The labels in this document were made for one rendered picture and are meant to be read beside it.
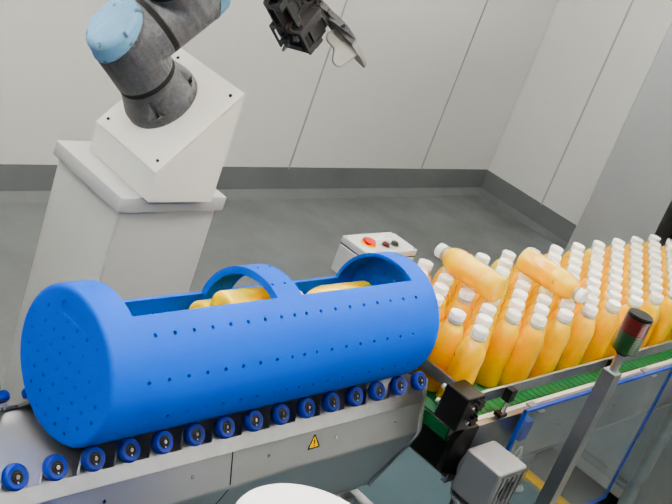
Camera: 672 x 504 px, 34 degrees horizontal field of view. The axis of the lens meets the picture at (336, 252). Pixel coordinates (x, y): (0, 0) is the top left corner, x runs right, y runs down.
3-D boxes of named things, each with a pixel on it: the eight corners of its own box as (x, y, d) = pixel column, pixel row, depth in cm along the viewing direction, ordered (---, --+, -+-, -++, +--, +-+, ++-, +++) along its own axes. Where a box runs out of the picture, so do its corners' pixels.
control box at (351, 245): (330, 268, 284) (342, 234, 280) (379, 263, 298) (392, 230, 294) (355, 288, 278) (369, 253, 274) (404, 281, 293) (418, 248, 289)
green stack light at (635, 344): (606, 343, 258) (614, 326, 256) (619, 340, 262) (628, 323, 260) (628, 358, 254) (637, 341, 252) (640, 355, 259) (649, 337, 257)
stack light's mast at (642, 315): (595, 365, 260) (624, 308, 254) (608, 361, 264) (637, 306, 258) (617, 379, 256) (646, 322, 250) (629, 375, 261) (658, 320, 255)
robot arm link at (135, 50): (104, 77, 264) (67, 26, 250) (159, 34, 266) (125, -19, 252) (134, 106, 254) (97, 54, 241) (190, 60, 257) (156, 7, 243)
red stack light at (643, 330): (615, 326, 256) (622, 312, 254) (628, 323, 260) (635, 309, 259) (637, 340, 252) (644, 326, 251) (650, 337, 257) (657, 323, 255)
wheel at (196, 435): (180, 424, 202) (186, 424, 201) (198, 420, 206) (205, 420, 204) (183, 448, 202) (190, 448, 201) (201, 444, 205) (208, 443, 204)
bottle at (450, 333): (409, 378, 264) (436, 314, 257) (423, 372, 270) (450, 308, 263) (432, 394, 261) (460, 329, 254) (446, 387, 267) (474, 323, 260)
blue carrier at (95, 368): (6, 392, 198) (36, 254, 189) (332, 335, 262) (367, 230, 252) (89, 482, 182) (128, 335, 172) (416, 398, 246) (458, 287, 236)
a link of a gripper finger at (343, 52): (350, 86, 188) (311, 50, 185) (368, 61, 190) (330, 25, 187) (358, 82, 185) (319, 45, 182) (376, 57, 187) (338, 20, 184)
